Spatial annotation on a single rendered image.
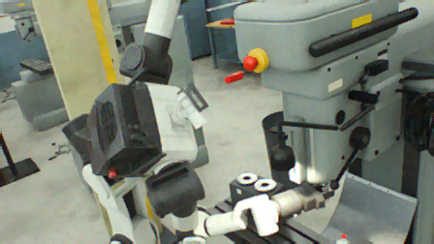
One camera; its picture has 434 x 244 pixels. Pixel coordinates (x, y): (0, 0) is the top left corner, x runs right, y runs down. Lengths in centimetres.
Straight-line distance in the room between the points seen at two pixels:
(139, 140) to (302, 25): 52
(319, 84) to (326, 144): 21
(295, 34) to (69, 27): 183
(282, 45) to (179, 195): 49
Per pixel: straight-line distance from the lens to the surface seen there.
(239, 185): 169
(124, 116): 109
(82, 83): 261
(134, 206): 160
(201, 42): 861
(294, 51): 94
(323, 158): 119
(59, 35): 254
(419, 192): 165
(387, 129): 136
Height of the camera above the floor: 202
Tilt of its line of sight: 24 degrees down
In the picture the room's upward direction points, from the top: 9 degrees counter-clockwise
